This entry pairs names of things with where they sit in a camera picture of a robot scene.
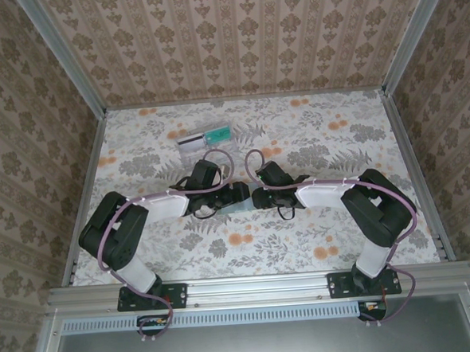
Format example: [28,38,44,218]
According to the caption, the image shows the aluminium table side rail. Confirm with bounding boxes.
[50,110,119,290]
[381,87,456,267]

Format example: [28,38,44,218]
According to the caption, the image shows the thin black cable loop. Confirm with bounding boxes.
[191,205,217,221]
[276,203,298,223]

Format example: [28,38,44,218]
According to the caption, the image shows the teal plastic card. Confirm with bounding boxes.
[202,126,233,146]

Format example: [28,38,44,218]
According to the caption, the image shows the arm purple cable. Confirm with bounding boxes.
[91,147,245,347]
[244,139,425,335]

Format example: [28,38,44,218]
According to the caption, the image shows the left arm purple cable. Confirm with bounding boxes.
[91,147,245,347]

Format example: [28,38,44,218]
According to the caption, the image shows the aluminium frame post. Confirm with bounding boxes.
[15,0,108,121]
[378,0,460,96]

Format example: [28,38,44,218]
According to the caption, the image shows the grey metal sheet panel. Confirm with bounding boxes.
[48,293,470,352]

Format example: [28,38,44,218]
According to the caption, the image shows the floral patterned table cover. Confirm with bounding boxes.
[61,86,445,289]

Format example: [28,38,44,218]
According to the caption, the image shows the green card holder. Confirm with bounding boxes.
[222,198,258,217]

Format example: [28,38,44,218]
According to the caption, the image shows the long aluminium base rail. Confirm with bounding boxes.
[45,260,470,319]

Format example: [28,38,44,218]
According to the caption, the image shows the grey slotted cable duct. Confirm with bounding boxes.
[62,300,362,336]

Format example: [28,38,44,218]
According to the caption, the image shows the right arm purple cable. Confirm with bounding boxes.
[244,139,425,335]

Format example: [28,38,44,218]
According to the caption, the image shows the aluminium table end rail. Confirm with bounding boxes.
[104,86,386,111]

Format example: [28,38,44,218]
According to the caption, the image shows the small electronics board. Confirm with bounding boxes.
[357,299,389,323]
[137,313,170,338]

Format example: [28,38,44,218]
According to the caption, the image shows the clear acrylic card box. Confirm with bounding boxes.
[174,119,238,167]

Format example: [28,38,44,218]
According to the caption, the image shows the white card with black stripe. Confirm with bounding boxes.
[178,135,207,153]

